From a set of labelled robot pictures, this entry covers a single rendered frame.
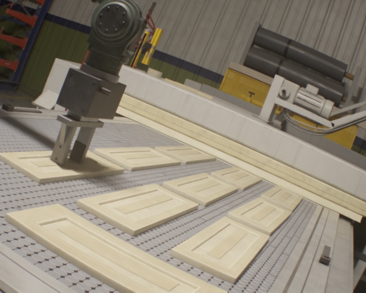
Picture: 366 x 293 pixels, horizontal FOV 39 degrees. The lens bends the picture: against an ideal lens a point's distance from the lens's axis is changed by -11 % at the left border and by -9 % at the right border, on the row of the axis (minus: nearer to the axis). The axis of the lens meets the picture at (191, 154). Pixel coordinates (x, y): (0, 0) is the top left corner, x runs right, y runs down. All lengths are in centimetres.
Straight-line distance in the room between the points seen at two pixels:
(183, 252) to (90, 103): 59
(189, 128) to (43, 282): 296
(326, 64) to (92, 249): 631
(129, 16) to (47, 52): 780
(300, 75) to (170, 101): 360
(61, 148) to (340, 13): 675
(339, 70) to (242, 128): 372
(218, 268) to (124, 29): 80
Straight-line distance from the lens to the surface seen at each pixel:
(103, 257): 123
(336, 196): 374
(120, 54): 181
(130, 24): 178
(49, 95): 444
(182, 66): 846
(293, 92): 457
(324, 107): 454
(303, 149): 373
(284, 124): 600
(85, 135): 198
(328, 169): 372
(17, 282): 99
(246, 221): 218
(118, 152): 251
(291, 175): 375
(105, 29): 179
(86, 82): 180
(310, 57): 737
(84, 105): 179
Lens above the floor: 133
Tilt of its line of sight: 8 degrees down
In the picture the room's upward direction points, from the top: 22 degrees clockwise
